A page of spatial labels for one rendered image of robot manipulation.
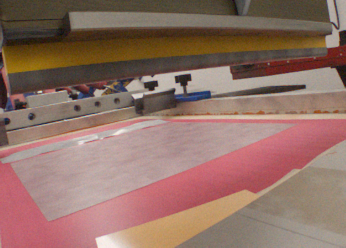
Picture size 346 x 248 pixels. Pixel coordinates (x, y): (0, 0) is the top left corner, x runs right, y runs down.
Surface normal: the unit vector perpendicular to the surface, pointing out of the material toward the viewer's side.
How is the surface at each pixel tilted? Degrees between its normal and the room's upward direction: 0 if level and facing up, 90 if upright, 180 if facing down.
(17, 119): 90
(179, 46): 89
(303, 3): 89
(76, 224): 0
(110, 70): 89
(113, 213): 0
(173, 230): 0
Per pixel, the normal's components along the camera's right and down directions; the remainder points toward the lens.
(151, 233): -0.16, -0.98
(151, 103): 0.58, 0.00
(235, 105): -0.79, 0.19
